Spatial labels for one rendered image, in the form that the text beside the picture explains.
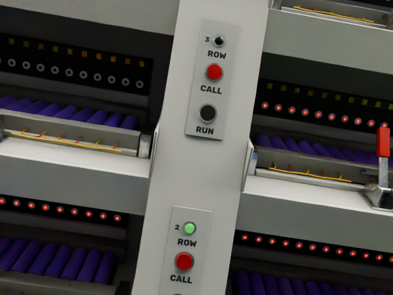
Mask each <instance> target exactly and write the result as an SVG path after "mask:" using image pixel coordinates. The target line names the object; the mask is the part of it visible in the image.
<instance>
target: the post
mask: <svg viewBox="0 0 393 295"><path fill-rule="evenodd" d="M269 4H270V0H180V5H179V9H178V16H177V23H176V27H175V34H174V41H173V48H172V52H171V59H170V66H169V70H168V77H167V84H166V91H165V95H164V102H163V109H162V113H161V120H160V127H159V131H158V138H157V145H156V152H155V156H154V163H153V169H152V174H151V181H150V188H149V194H148V199H147V206H146V213H145V217H144V224H143V230H142V238H141V242H140V249H139V255H138V260H137V267H136V274H135V280H134V285H133V291H132V295H159V292H160V285H161V278H162V274H163V266H164V260H165V255H166V248H167V241H168V234H169V230H170V223H171V216H172V211H173V206H179V207H186V208H193V209H198V210H205V211H211V212H212V213H211V220H210V225H209V232H208V239H207V243H206V251H205V258H204V265H203V269H202V277H201V284H200V288H199V295H225V290H226V283H227V276H228V271H229V264H230V257H231V252H232V245H233V237H234V233H235V226H236V218H237V211H238V206H239V199H240V192H241V187H242V180H243V173H244V165H245V161H246V153H247V146H248V142H249V134H250V127H251V120H252V115H253V108H254V100H255V96H256V89H257V82H258V74H259V69H260V62H261V55H262V51H263V43H264V36H265V31H266V24H267V16H268V9H269ZM203 19H207V20H214V21H217V22H224V23H230V24H234V25H240V26H241V27H240V34H239V41H238V45H237V53H236V60H235V67H234V72H233V78H232V86H231V90H230V97H229V105H228V109H227V116H226V123H225V131H224V135H223V140H218V139H211V138H205V137H200V136H193V135H186V134H185V128H186V124H187V117H188V110H189V103H190V99H191V92H192V85H193V80H194V73H195V66H196V62H197V55H198V48H199V41H200V37H201V30H202V22H203Z"/></svg>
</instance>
